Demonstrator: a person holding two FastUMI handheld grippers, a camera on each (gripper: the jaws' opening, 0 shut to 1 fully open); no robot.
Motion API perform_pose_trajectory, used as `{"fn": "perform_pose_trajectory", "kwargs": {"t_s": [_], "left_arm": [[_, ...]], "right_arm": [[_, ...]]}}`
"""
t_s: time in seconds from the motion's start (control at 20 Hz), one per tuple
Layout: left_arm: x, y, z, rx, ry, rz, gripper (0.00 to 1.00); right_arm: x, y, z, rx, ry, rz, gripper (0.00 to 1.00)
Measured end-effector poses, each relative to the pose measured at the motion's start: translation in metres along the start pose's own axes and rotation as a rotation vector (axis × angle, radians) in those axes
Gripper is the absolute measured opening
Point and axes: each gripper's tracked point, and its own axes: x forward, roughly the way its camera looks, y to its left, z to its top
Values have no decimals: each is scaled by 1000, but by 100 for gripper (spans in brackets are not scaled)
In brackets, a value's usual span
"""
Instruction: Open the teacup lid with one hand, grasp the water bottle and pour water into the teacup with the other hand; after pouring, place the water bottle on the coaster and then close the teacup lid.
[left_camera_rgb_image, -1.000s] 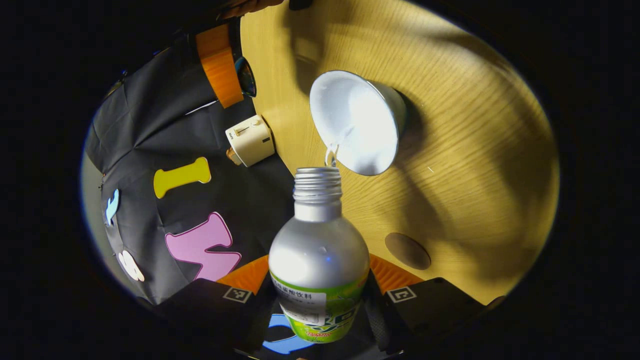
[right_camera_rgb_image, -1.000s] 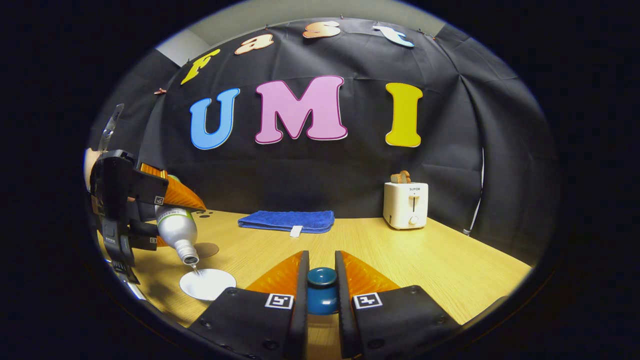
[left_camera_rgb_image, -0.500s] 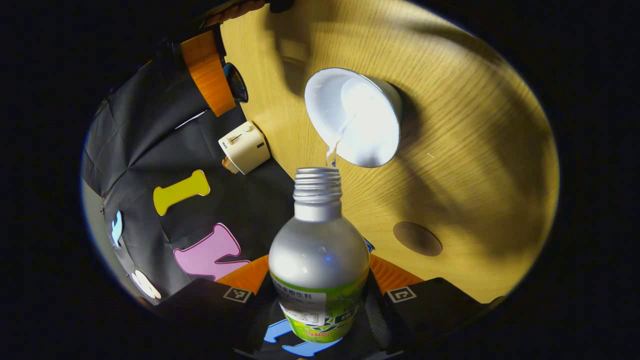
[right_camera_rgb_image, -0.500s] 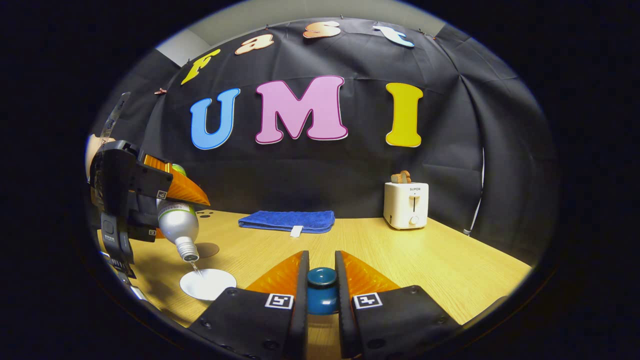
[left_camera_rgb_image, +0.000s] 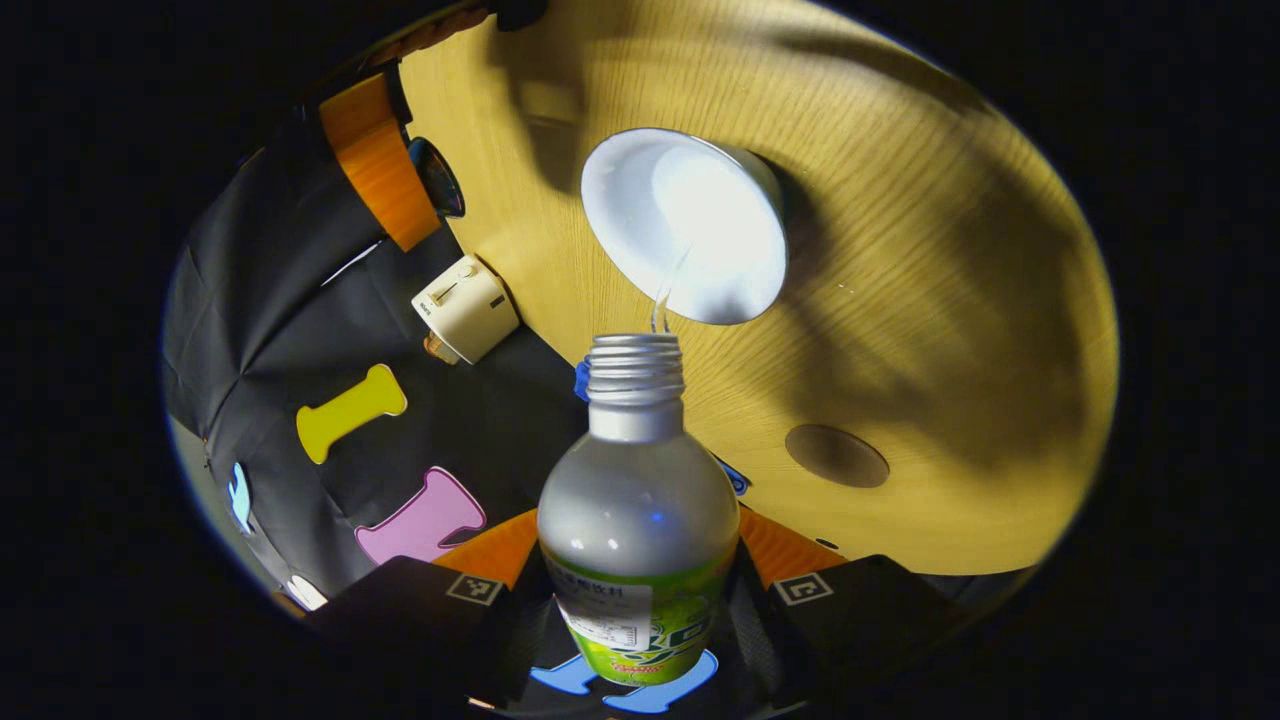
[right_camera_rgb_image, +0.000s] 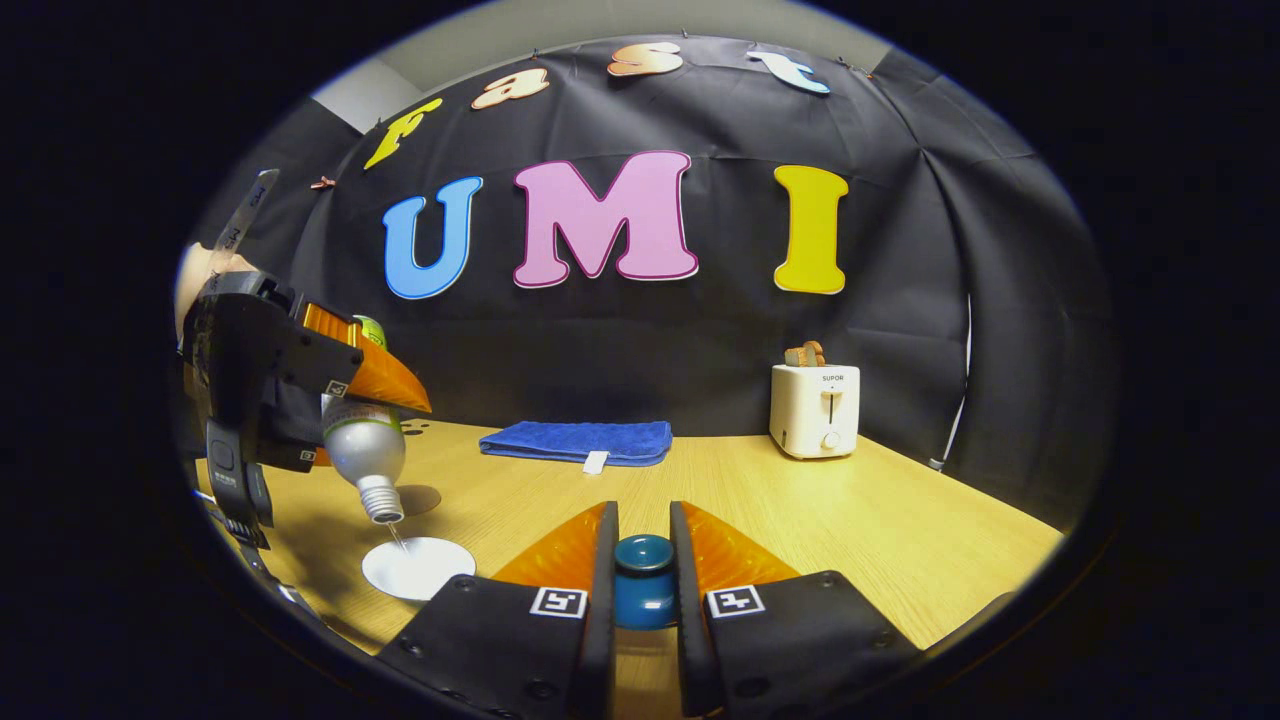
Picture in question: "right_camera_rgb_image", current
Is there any grey strap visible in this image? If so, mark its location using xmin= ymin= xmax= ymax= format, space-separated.
xmin=213 ymin=168 xmax=281 ymax=253

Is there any white toaster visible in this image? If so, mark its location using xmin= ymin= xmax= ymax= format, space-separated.
xmin=768 ymin=363 xmax=861 ymax=460

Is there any white cable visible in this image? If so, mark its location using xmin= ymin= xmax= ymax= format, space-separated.
xmin=928 ymin=293 xmax=973 ymax=471

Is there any black backdrop cloth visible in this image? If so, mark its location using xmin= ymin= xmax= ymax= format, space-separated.
xmin=185 ymin=35 xmax=1116 ymax=531

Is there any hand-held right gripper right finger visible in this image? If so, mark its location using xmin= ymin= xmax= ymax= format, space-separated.
xmin=668 ymin=500 xmax=921 ymax=719

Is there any silver green water bottle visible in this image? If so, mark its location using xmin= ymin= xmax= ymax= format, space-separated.
xmin=321 ymin=315 xmax=409 ymax=526

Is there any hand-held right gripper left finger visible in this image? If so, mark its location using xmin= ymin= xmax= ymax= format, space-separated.
xmin=375 ymin=500 xmax=621 ymax=720

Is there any folded blue towel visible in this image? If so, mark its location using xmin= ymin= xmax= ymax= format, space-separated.
xmin=478 ymin=420 xmax=674 ymax=475

